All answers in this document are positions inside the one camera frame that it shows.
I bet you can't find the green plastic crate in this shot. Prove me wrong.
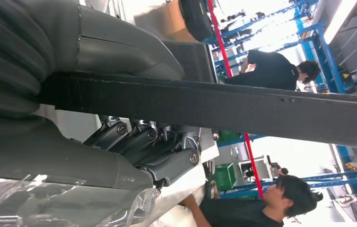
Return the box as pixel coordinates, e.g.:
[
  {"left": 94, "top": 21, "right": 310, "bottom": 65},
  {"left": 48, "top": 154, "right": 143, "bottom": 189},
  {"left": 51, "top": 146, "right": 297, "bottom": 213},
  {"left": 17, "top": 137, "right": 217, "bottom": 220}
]
[
  {"left": 213, "top": 163, "right": 238, "bottom": 192},
  {"left": 217, "top": 130, "right": 243, "bottom": 142}
]

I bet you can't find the person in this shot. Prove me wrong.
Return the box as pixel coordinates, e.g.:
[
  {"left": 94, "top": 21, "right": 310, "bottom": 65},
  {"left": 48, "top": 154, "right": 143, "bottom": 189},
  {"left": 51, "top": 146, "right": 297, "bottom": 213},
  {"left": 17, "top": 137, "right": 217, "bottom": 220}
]
[
  {"left": 224, "top": 49, "right": 322, "bottom": 92},
  {"left": 178, "top": 175, "right": 323, "bottom": 227}
]

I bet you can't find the black carry case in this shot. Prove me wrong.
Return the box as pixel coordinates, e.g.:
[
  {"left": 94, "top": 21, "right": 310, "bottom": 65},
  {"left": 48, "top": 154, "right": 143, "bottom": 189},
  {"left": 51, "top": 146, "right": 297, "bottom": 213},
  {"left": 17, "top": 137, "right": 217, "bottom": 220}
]
[{"left": 180, "top": 0, "right": 214, "bottom": 42}]

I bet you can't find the red barrier belt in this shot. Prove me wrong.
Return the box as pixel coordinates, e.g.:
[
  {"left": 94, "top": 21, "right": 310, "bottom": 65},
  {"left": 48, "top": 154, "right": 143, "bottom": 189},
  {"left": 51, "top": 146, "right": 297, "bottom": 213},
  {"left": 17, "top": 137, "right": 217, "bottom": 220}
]
[{"left": 207, "top": 0, "right": 264, "bottom": 200}]

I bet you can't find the blue storage rack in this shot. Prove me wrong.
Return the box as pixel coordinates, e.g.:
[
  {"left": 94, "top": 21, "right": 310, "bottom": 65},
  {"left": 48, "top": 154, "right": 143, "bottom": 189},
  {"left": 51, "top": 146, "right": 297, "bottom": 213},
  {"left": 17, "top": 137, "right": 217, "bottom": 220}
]
[
  {"left": 205, "top": 0, "right": 349, "bottom": 95},
  {"left": 219, "top": 134, "right": 357, "bottom": 227}
]

